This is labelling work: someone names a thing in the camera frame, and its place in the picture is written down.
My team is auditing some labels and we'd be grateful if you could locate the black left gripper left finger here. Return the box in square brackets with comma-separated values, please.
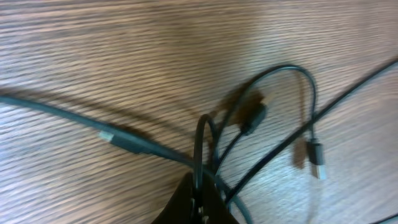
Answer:
[152, 172, 193, 224]

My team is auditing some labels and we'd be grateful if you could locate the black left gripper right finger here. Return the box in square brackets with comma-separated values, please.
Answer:
[201, 175, 239, 224]

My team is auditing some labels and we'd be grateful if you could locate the thick black USB cable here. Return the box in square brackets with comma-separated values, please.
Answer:
[0, 58, 398, 224]

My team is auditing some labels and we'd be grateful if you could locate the thin black USB cable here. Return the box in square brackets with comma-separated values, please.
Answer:
[213, 64, 328, 187]

